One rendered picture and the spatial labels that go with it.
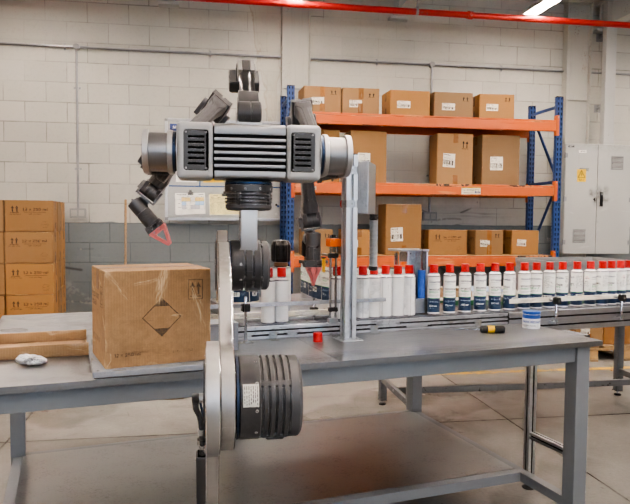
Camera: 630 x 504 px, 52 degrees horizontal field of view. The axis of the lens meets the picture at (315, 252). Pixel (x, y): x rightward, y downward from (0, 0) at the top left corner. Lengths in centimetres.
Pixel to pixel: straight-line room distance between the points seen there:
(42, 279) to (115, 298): 372
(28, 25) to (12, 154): 128
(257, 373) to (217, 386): 10
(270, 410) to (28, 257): 435
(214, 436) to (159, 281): 66
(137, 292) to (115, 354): 18
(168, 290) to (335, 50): 556
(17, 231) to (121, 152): 177
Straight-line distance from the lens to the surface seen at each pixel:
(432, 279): 265
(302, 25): 716
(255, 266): 178
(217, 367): 134
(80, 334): 244
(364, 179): 233
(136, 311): 187
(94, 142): 698
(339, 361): 202
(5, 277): 563
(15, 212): 557
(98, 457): 309
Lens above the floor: 127
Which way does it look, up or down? 3 degrees down
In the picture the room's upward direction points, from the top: straight up
